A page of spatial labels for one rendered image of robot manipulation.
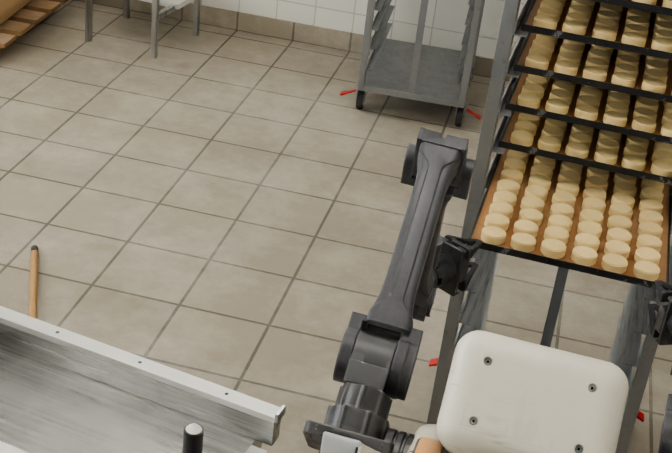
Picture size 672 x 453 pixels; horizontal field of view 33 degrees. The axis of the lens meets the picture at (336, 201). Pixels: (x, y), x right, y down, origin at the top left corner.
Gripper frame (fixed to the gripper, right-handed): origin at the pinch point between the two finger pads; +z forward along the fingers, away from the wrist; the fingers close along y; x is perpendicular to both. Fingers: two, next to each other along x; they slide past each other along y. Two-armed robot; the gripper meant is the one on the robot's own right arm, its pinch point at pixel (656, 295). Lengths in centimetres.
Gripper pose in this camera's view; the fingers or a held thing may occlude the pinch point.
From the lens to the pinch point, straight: 230.3
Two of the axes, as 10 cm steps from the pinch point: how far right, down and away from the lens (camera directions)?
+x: 9.6, -0.3, 2.7
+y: -1.1, 8.8, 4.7
